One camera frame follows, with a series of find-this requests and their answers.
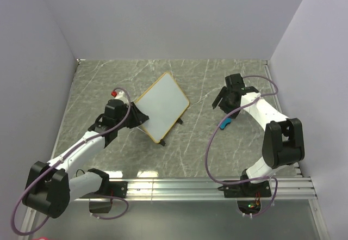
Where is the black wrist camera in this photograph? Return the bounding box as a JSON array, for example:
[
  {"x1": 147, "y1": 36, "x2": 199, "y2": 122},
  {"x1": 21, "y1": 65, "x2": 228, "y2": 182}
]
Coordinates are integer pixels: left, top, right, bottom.
[
  {"x1": 102, "y1": 99, "x2": 127, "y2": 127},
  {"x1": 225, "y1": 73, "x2": 245, "y2": 89}
]

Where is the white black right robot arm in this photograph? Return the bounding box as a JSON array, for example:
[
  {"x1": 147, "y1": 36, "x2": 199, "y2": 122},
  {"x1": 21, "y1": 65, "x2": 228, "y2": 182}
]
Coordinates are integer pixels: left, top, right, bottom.
[{"x1": 204, "y1": 87, "x2": 305, "y2": 196}]

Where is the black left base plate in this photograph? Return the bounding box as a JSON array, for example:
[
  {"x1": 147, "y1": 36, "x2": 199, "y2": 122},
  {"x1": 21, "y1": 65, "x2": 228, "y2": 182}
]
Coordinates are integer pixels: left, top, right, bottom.
[{"x1": 102, "y1": 181, "x2": 128, "y2": 199}]

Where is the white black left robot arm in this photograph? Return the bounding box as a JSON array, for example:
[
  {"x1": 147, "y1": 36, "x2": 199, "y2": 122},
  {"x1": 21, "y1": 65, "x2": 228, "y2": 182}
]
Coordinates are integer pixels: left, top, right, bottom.
[{"x1": 22, "y1": 99, "x2": 149, "y2": 218}]

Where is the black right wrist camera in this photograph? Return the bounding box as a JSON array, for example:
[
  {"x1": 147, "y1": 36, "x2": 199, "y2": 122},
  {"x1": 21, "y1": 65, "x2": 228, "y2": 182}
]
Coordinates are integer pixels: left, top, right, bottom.
[{"x1": 225, "y1": 73, "x2": 245, "y2": 89}]

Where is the aluminium front rail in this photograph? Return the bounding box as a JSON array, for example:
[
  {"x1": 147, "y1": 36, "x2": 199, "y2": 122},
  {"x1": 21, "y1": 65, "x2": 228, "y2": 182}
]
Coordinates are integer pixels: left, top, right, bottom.
[{"x1": 73, "y1": 176, "x2": 318, "y2": 202}]

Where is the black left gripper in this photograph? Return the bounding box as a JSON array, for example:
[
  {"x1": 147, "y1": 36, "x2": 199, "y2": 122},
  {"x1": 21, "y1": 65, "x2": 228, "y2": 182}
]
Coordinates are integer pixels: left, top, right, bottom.
[{"x1": 115, "y1": 102, "x2": 147, "y2": 130}]

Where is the aluminium rail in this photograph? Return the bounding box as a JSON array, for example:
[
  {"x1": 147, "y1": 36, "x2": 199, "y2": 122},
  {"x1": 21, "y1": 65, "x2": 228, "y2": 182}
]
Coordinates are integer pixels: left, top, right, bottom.
[
  {"x1": 263, "y1": 60, "x2": 304, "y2": 177},
  {"x1": 73, "y1": 176, "x2": 318, "y2": 202}
]

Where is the yellow framed whiteboard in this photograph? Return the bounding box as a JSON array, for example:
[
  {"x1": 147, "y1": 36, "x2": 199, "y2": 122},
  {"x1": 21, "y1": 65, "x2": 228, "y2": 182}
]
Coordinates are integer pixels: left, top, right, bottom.
[{"x1": 134, "y1": 72, "x2": 190, "y2": 144}]

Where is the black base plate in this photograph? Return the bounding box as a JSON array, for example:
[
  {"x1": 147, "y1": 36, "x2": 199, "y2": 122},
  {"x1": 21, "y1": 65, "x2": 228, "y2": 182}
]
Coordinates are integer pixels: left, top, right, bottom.
[
  {"x1": 102, "y1": 181, "x2": 128, "y2": 199},
  {"x1": 218, "y1": 181, "x2": 272, "y2": 198}
]

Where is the aluminium right side rail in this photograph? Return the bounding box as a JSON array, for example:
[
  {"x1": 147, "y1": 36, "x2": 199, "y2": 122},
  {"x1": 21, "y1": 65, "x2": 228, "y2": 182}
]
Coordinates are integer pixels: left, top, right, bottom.
[{"x1": 263, "y1": 60, "x2": 304, "y2": 177}]

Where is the black whiteboard foot left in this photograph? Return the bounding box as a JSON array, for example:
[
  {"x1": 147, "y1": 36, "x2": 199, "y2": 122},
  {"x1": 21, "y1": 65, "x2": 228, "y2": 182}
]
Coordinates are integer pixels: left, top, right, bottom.
[{"x1": 159, "y1": 139, "x2": 166, "y2": 146}]

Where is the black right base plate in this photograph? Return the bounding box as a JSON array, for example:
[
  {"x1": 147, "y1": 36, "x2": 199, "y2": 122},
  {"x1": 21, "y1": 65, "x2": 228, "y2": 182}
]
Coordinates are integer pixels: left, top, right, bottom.
[{"x1": 218, "y1": 181, "x2": 272, "y2": 198}]

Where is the blue bone-shaped eraser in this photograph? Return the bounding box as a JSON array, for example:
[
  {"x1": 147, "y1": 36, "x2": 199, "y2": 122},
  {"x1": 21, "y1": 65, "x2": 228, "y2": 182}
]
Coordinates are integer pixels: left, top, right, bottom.
[{"x1": 219, "y1": 118, "x2": 232, "y2": 130}]

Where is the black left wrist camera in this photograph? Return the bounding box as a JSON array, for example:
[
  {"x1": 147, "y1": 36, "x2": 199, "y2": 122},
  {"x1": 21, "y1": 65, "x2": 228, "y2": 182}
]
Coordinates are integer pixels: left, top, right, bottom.
[{"x1": 102, "y1": 99, "x2": 127, "y2": 127}]

